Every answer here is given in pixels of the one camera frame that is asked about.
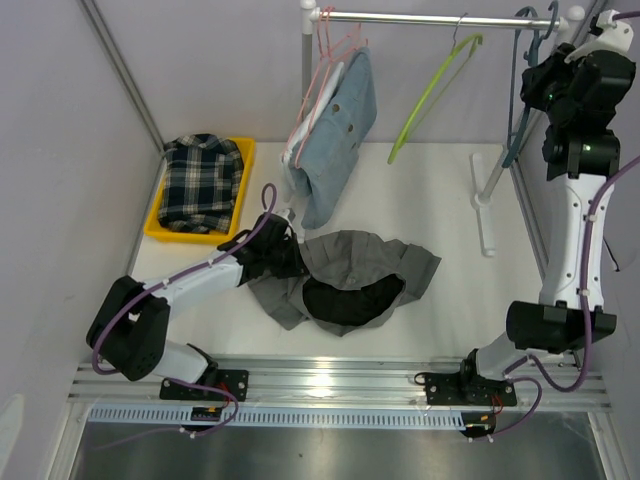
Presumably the white skirt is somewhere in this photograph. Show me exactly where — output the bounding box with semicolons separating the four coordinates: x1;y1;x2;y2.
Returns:
280;62;344;202

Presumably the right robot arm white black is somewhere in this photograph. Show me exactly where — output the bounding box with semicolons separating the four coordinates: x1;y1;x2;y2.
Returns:
456;41;637;404

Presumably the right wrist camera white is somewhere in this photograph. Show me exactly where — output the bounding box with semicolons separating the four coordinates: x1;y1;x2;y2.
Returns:
564;10;639;64

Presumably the grey garment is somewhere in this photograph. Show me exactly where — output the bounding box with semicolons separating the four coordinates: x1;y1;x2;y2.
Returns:
248;230;441;337

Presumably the pink wire hanger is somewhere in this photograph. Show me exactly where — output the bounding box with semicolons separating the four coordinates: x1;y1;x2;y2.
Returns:
283;17;368;169
287;1;332;166

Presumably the blue plastic hanger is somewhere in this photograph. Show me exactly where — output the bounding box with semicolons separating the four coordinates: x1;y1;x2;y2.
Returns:
500;0;561;170

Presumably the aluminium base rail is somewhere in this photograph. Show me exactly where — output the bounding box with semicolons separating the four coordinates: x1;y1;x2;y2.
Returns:
67;355;612;413

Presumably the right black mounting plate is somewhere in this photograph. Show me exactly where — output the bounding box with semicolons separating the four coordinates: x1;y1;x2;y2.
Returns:
413;372;517;407

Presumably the metal clothes rack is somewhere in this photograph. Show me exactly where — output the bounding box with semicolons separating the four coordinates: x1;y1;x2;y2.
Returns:
282;1;586;258

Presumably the yellow plastic tray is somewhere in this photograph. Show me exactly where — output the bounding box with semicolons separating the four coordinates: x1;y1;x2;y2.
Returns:
144;137;256;245

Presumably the white slotted cable duct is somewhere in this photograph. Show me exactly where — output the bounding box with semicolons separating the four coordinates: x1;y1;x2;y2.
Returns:
88;404;465;431

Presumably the green plastic hanger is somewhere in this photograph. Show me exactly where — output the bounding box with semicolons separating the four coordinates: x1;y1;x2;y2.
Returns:
387;12;484;165

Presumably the light blue denim skirt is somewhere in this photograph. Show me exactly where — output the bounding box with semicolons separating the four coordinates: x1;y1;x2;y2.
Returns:
289;47;377;230

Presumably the black mounting plate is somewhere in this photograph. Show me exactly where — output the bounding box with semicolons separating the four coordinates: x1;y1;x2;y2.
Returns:
159;368;249;402
413;372;517;407

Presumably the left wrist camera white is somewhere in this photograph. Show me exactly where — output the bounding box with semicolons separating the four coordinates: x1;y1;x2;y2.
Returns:
276;208;296;225

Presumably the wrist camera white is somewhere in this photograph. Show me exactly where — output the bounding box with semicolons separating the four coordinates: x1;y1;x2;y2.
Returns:
564;10;639;64
276;208;296;225

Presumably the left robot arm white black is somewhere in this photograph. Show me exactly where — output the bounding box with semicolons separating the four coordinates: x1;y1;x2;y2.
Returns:
86;209;307;400

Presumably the plaid garment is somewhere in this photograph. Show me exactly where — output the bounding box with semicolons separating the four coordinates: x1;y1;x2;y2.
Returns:
157;133;245;234

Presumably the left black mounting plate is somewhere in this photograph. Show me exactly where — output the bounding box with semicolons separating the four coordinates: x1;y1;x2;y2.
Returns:
159;368;249;402

